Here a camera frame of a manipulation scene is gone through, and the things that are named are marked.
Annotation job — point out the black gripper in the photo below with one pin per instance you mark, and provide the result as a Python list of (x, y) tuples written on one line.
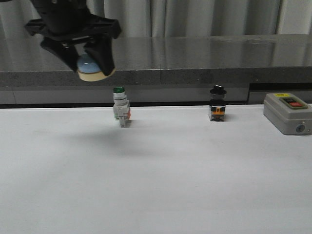
[(70, 22)]

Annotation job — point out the light blue call bell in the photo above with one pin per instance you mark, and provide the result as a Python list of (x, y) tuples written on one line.
[(89, 70)]

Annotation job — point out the grey curtain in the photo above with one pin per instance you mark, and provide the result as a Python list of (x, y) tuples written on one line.
[(203, 18)]

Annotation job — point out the grey stone counter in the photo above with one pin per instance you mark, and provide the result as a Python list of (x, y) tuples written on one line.
[(161, 71)]

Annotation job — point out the green push button switch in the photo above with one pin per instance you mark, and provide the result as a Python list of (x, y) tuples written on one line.
[(121, 107)]

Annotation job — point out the black rotary selector switch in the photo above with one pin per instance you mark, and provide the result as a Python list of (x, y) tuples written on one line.
[(217, 103)]

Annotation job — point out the grey power switch box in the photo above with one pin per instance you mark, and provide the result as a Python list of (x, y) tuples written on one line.
[(288, 113)]

